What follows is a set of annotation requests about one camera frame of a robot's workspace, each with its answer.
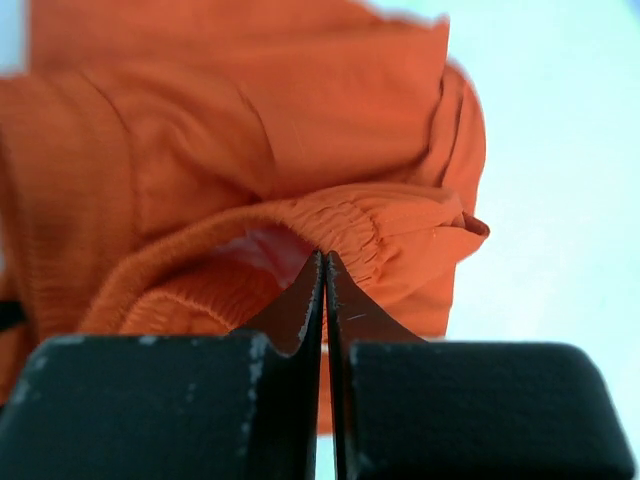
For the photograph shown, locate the orange shorts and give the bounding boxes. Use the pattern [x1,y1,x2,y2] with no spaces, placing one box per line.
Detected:
[0,0,491,435]

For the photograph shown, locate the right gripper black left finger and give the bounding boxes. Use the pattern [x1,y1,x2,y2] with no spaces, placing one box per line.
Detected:
[1,253,324,479]

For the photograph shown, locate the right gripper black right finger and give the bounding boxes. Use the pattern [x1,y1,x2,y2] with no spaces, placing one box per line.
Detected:
[326,253,635,479]

